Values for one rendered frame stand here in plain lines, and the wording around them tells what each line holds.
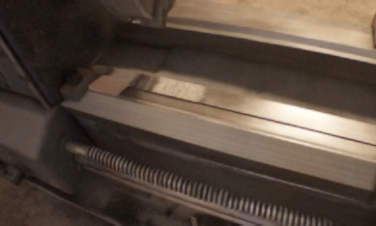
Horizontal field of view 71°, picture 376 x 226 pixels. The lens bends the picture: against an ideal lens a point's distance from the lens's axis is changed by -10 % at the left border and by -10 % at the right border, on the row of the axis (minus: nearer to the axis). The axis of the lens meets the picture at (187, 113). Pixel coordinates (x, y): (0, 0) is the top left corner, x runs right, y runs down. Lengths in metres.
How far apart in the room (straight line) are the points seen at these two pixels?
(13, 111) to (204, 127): 0.52
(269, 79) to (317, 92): 0.14
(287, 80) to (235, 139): 0.33
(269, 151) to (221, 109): 0.14
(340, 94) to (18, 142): 0.88
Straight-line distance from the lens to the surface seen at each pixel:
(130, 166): 0.71
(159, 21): 0.63
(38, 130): 0.78
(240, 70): 0.87
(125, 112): 0.67
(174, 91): 0.68
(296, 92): 0.84
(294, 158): 0.58
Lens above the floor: 1.33
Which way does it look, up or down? 51 degrees down
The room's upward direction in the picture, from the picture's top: 11 degrees counter-clockwise
